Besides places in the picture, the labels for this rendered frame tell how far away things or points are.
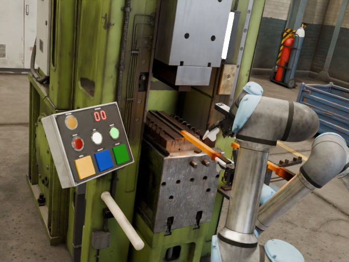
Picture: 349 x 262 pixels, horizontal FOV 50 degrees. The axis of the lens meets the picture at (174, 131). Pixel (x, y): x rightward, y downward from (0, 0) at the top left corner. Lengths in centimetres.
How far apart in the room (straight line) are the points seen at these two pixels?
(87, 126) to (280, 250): 86
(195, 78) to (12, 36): 533
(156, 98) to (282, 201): 123
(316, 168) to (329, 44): 989
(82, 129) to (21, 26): 549
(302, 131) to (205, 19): 92
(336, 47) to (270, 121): 997
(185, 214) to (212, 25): 102
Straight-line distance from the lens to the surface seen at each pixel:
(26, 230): 289
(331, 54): 1106
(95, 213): 211
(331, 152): 133
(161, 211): 202
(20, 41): 696
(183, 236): 221
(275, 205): 139
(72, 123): 149
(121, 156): 161
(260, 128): 104
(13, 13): 688
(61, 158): 147
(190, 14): 178
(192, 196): 208
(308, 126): 108
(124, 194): 211
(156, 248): 217
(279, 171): 198
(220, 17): 187
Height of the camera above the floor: 168
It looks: 20 degrees down
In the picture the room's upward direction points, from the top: 9 degrees clockwise
